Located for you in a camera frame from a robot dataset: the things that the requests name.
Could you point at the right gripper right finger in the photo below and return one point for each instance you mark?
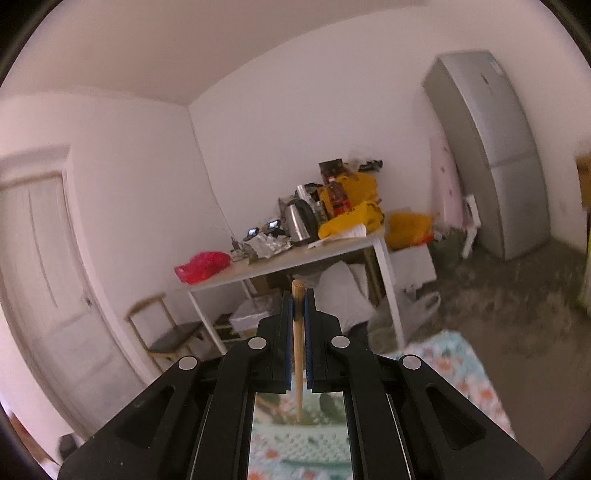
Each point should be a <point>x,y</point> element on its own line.
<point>405,421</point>

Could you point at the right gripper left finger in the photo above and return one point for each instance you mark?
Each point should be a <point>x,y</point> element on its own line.
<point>193,421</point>

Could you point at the wooden chopstick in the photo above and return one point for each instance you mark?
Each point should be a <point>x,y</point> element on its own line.
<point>298,344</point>

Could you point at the floral blue table cover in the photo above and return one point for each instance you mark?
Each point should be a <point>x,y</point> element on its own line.
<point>452,357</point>

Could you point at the mint green utensil basket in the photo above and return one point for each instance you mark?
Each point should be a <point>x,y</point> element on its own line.
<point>318,435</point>

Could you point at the wooden chair black seat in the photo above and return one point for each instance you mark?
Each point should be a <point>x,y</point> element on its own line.
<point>176,338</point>

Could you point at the white pillow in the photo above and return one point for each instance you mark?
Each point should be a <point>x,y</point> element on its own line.
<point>342,290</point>

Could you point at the red plastic bag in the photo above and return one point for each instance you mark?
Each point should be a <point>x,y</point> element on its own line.
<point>202,266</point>

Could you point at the white desk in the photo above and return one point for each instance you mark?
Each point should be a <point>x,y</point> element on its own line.
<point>242,271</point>

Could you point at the orange plastic bag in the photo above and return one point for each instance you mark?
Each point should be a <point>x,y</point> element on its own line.
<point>408,229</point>

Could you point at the white door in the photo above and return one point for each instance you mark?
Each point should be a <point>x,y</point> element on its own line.
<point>58,327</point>

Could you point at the steel electric kettle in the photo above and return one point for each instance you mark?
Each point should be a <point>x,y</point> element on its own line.
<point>301,223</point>

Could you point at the pink ironing board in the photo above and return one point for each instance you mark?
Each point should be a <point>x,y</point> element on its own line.
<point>447,200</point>

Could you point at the yellow bag on desk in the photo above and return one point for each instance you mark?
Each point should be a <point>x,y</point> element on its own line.
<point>361,189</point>

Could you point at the silver refrigerator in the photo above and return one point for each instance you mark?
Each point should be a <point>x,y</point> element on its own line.
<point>494,150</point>

